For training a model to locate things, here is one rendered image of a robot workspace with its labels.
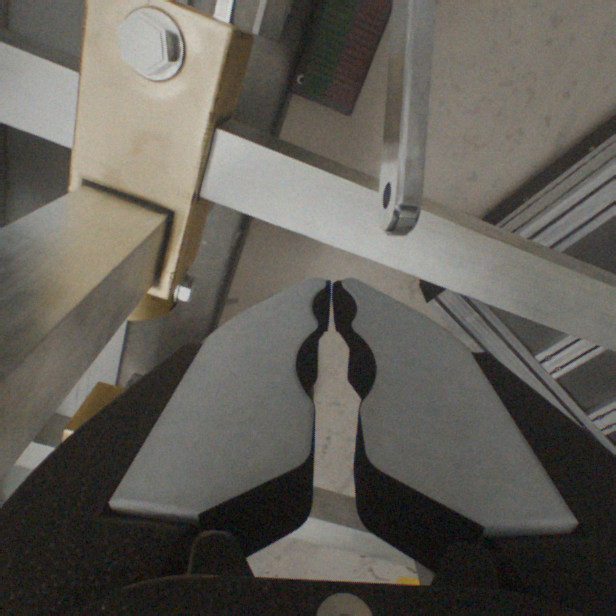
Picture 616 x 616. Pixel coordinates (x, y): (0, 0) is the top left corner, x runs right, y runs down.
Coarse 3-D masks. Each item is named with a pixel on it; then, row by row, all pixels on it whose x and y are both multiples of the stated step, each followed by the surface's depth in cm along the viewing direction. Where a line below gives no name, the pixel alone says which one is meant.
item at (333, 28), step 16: (336, 0) 27; (352, 0) 27; (336, 16) 27; (352, 16) 27; (320, 32) 28; (336, 32) 28; (320, 48) 28; (336, 48) 28; (320, 64) 29; (304, 80) 29; (320, 80) 29; (320, 96) 30
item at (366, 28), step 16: (368, 0) 27; (384, 0) 27; (368, 16) 27; (384, 16) 27; (352, 32) 28; (368, 32) 28; (352, 48) 28; (368, 48) 28; (352, 64) 29; (336, 80) 29; (352, 80) 29; (336, 96) 30; (352, 96) 30
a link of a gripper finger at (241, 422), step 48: (240, 336) 9; (288, 336) 9; (192, 384) 8; (240, 384) 8; (288, 384) 8; (192, 432) 7; (240, 432) 7; (288, 432) 7; (144, 480) 6; (192, 480) 6; (240, 480) 6; (288, 480) 6; (240, 528) 6; (288, 528) 7
